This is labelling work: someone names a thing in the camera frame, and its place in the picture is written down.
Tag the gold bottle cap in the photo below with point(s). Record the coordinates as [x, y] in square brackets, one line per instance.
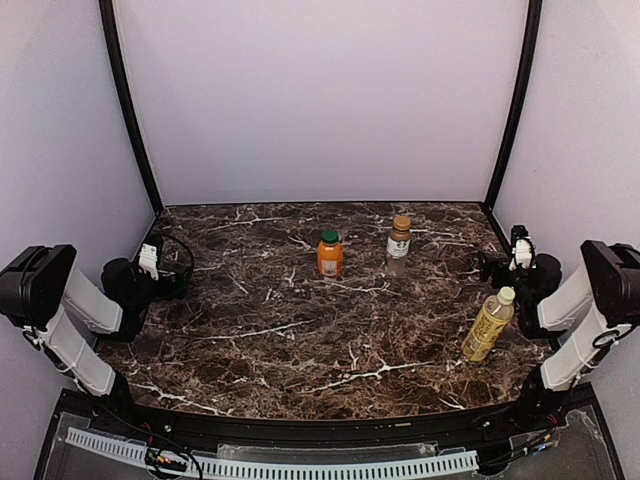
[402, 223]

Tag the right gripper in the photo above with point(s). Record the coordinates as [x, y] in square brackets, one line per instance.
[501, 268]

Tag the black front rail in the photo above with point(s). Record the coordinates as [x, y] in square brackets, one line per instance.
[320, 431]

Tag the black frame post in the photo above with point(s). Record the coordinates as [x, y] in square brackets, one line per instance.
[118, 70]
[521, 83]

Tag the orange juice bottle green cap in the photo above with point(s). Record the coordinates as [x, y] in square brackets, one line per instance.
[330, 254]

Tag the black left frame post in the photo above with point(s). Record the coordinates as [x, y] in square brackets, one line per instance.
[118, 70]

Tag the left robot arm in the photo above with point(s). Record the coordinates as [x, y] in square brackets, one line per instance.
[45, 294]

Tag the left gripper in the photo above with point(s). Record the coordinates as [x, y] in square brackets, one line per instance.
[163, 279]

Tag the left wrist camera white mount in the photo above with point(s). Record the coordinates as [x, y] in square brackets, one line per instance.
[148, 260]

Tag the yellow tea bottle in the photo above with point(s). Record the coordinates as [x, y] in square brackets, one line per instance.
[490, 322]

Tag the black right frame post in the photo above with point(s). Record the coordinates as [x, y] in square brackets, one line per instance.
[521, 83]

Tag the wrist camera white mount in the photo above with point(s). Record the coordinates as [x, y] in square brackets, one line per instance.
[148, 260]
[522, 249]

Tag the white slotted cable duct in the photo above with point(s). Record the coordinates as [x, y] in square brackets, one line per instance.
[409, 461]

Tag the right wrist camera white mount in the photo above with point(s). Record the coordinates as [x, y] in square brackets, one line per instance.
[522, 249]

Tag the cream bottle cap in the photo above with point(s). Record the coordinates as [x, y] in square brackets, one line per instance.
[506, 295]

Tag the clear coffee bottle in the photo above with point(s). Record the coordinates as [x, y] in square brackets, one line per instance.
[398, 244]

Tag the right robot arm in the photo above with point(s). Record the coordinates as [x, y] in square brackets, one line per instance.
[596, 307]

